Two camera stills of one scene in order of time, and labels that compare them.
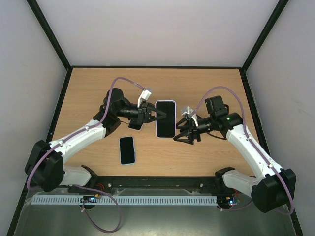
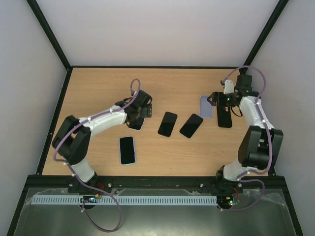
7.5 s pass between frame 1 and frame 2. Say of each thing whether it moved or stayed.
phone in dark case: stayed
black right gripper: moved
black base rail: stayed
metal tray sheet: stayed
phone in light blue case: stayed
